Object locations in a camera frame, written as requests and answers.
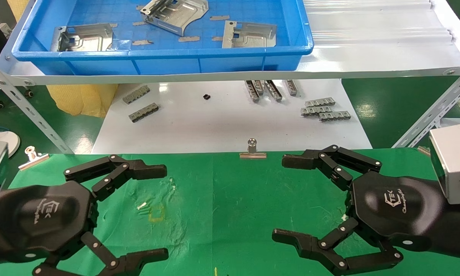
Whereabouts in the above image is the silver sheet metal bracket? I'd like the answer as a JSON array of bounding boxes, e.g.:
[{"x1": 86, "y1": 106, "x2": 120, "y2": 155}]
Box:
[
  {"x1": 140, "y1": 0, "x2": 209, "y2": 37},
  {"x1": 51, "y1": 23, "x2": 115, "y2": 52},
  {"x1": 222, "y1": 21, "x2": 278, "y2": 49}
]

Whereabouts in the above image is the silver binder clip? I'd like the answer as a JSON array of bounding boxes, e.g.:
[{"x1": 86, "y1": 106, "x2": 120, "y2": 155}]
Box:
[
  {"x1": 18, "y1": 146, "x2": 49, "y2": 171},
  {"x1": 239, "y1": 139, "x2": 267, "y2": 159}
]

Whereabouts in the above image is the white round disc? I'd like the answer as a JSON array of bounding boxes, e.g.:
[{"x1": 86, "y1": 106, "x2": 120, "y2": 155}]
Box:
[{"x1": 0, "y1": 130, "x2": 21, "y2": 158}]

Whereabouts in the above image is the blue plastic bin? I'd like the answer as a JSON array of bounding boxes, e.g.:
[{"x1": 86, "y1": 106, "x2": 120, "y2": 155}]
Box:
[{"x1": 11, "y1": 0, "x2": 314, "y2": 76}]

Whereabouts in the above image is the white lower board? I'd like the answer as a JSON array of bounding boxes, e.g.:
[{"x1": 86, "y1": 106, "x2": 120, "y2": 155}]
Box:
[{"x1": 91, "y1": 79, "x2": 373, "y2": 154}]

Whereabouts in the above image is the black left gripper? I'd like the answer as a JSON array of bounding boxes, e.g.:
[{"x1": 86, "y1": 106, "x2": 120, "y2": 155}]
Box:
[{"x1": 0, "y1": 180, "x2": 169, "y2": 276}]

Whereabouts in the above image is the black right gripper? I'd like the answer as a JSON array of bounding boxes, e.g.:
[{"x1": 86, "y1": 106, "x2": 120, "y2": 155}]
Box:
[{"x1": 272, "y1": 145, "x2": 445, "y2": 276}]

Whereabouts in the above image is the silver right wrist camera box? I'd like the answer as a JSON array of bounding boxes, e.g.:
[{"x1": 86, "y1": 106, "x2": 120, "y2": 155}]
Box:
[{"x1": 429, "y1": 123, "x2": 460, "y2": 206}]

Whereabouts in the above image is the perforated grey steel strut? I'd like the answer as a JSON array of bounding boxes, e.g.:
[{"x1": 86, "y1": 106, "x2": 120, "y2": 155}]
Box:
[
  {"x1": 0, "y1": 57, "x2": 75, "y2": 154},
  {"x1": 391, "y1": 65, "x2": 460, "y2": 149}
]

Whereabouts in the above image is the green table cloth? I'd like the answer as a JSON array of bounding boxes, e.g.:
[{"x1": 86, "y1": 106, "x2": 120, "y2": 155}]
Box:
[{"x1": 0, "y1": 148, "x2": 460, "y2": 276}]

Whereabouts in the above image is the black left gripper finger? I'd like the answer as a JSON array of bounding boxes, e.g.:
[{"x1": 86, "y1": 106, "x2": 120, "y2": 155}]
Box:
[{"x1": 64, "y1": 154, "x2": 167, "y2": 202}]

